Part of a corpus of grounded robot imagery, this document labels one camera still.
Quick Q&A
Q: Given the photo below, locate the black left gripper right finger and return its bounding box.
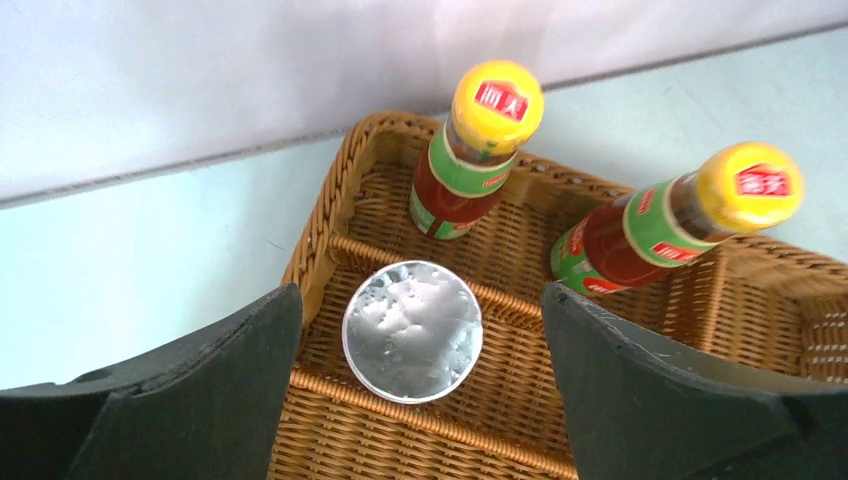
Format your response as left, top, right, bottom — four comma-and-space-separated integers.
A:
542, 283, 847, 479

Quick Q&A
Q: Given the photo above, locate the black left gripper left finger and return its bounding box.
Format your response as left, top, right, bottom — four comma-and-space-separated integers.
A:
1, 284, 302, 479

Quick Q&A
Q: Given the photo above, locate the clear-lid white spice jar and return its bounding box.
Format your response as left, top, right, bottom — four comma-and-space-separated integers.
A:
341, 260, 484, 405

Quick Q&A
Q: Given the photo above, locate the red sauce bottle yellow cap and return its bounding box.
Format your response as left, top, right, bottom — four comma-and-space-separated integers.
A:
409, 60, 545, 240

